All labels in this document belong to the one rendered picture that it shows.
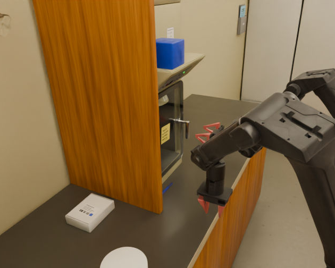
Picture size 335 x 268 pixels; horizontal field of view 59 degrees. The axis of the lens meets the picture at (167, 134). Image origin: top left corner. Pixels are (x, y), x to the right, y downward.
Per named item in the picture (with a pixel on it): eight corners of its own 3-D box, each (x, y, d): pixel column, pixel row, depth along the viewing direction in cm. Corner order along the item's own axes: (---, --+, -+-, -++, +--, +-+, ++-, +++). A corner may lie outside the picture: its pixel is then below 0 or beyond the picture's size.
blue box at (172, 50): (148, 67, 107) (146, 41, 103) (161, 61, 115) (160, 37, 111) (172, 69, 103) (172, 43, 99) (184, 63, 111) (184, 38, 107)
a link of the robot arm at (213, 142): (261, 149, 46) (308, 111, 49) (238, 120, 47) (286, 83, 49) (198, 171, 88) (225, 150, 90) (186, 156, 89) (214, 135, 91)
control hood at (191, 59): (143, 95, 110) (142, 68, 106) (181, 74, 135) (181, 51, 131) (171, 100, 105) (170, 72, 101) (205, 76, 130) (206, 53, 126)
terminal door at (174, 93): (151, 186, 129) (146, 100, 112) (182, 155, 153) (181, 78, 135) (153, 187, 129) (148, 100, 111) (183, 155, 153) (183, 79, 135)
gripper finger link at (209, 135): (193, 131, 130) (214, 135, 126) (200, 124, 135) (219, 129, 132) (192, 144, 133) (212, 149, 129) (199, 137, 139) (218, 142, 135)
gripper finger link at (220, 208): (209, 206, 103) (210, 183, 99) (229, 212, 100) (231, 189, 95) (202, 218, 97) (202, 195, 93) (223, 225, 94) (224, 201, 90)
